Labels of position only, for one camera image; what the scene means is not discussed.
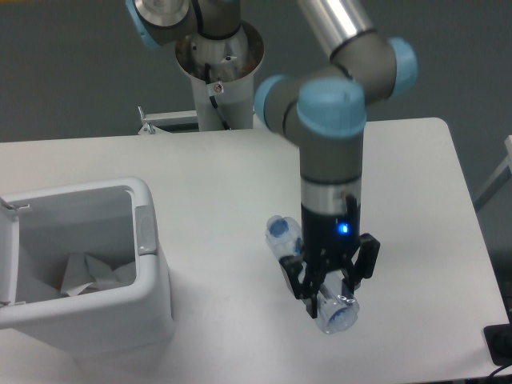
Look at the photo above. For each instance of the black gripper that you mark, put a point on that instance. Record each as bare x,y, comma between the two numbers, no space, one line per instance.
329,243

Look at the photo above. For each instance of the white plastic wrapper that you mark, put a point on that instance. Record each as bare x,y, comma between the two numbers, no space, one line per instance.
86,274

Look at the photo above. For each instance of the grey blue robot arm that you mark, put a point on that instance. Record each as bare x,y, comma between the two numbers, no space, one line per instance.
323,113

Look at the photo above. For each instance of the white open trash can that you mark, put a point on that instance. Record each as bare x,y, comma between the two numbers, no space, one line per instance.
112,220

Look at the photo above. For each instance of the black device at table edge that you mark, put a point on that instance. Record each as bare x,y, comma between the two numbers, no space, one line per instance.
498,340

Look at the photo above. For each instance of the white frame at right edge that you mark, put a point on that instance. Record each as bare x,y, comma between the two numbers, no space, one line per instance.
497,179

